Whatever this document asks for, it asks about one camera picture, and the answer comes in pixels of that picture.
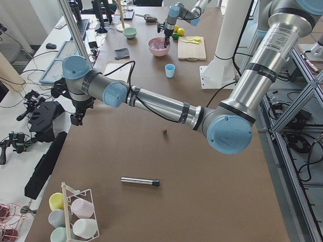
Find long black box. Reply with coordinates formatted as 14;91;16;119
24;132;67;200

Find mint green bowl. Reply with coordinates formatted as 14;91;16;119
123;27;137;39

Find grey folded cloth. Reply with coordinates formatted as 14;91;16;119
114;48;130;59

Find wooden cup tree stand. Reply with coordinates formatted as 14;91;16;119
114;0;131;33

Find black computer mouse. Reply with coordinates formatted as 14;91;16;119
45;43;57;49

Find steel muddler black tip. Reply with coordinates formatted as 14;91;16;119
120;177;160;187

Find green lime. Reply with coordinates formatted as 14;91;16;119
172;33;179;40

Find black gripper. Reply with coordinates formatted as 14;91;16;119
157;22;174;48
51;78;95;126

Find lemon slices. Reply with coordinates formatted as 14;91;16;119
180;36;201;44

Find steel jigger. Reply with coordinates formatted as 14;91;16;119
20;205;37;216

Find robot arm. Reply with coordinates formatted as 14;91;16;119
61;1;318;156
157;0;211;47

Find blue cup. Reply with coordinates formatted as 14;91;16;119
165;64;176;78

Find black keyboard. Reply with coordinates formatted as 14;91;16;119
76;19;89;40

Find white cup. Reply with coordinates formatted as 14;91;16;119
73;218;98;239

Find copper wire bottle rack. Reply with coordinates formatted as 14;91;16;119
1;203;26;242

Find yellow cup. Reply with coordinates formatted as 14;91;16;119
48;193;64;211

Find mint cup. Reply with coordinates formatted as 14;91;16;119
50;227;67;242

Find wooden cutting board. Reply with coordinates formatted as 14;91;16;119
178;36;206;61

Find pink cup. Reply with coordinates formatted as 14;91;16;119
71;198;94;218

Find teach pendant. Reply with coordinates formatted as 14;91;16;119
56;41;78;59
39;59;63;85

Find steel ice scoop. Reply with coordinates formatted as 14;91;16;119
135;14;157;23

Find white rabbit tray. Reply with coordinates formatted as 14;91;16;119
102;60;132;82

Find grey cup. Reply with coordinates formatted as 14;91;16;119
48;209;66;228

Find pink bowl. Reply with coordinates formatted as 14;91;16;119
148;37;171;56

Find white cup rack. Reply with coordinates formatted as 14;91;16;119
61;182;100;241

